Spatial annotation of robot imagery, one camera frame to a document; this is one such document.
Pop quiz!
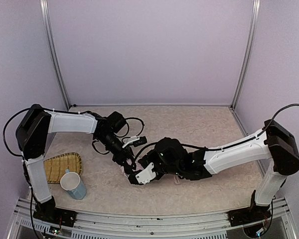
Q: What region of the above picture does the aluminium front rail frame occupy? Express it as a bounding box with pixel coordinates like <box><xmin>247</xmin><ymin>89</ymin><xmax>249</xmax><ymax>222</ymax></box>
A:
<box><xmin>7</xmin><ymin>196</ymin><xmax>297</xmax><ymax>239</ymax></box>

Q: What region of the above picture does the left black camera cable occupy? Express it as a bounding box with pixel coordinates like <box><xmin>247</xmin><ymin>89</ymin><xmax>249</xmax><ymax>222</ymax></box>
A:
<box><xmin>122</xmin><ymin>117</ymin><xmax>147</xmax><ymax>140</ymax></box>

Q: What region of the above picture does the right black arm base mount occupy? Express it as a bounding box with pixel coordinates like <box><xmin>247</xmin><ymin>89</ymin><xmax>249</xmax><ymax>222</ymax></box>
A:
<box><xmin>228</xmin><ymin>191</ymin><xmax>271</xmax><ymax>227</ymax></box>

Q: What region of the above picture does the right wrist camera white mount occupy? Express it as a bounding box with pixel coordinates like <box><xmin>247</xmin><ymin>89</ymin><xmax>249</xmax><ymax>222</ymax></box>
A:
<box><xmin>128</xmin><ymin>163</ymin><xmax>157</xmax><ymax>185</ymax></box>

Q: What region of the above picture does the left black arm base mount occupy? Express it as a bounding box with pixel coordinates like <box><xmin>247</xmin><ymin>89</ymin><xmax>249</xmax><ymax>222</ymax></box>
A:
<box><xmin>33</xmin><ymin>197</ymin><xmax>77</xmax><ymax>228</ymax></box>

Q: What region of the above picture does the right black camera cable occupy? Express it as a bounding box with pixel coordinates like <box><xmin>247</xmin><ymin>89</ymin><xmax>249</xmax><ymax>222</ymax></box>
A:
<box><xmin>133</xmin><ymin>141</ymin><xmax>160</xmax><ymax>165</ymax></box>

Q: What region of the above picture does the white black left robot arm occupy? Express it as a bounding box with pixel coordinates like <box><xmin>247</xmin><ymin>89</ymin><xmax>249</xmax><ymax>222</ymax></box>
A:
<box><xmin>16</xmin><ymin>104</ymin><xmax>136</xmax><ymax>206</ymax></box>

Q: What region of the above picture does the right aluminium corner post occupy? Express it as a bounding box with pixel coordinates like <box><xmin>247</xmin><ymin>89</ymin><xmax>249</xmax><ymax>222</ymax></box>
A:
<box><xmin>231</xmin><ymin>0</ymin><xmax>261</xmax><ymax>111</ymax></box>

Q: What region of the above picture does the black camera cable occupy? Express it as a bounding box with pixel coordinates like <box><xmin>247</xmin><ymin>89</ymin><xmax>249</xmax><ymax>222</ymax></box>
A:
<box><xmin>133</xmin><ymin>141</ymin><xmax>160</xmax><ymax>165</ymax></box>
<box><xmin>122</xmin><ymin>117</ymin><xmax>147</xmax><ymax>140</ymax></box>

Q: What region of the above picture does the woven bamboo tray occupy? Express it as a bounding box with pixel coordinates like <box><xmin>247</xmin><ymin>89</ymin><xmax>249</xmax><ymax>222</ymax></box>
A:
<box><xmin>43</xmin><ymin>152</ymin><xmax>83</xmax><ymax>184</ymax></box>

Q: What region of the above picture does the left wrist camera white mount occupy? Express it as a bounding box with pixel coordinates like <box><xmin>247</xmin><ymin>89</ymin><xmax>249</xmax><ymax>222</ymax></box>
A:
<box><xmin>122</xmin><ymin>136</ymin><xmax>148</xmax><ymax>148</ymax></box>

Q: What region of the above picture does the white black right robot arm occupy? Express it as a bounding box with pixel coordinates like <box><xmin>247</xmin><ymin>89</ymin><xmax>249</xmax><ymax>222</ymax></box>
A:
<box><xmin>136</xmin><ymin>120</ymin><xmax>299</xmax><ymax>207</ymax></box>

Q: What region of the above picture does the light blue cup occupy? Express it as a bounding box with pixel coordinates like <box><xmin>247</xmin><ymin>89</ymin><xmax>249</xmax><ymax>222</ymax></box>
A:
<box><xmin>60</xmin><ymin>169</ymin><xmax>87</xmax><ymax>200</ymax></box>

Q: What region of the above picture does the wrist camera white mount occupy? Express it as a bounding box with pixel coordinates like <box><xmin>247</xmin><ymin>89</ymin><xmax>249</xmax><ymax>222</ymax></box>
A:
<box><xmin>122</xmin><ymin>136</ymin><xmax>148</xmax><ymax>148</ymax></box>
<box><xmin>128</xmin><ymin>163</ymin><xmax>157</xmax><ymax>185</ymax></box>

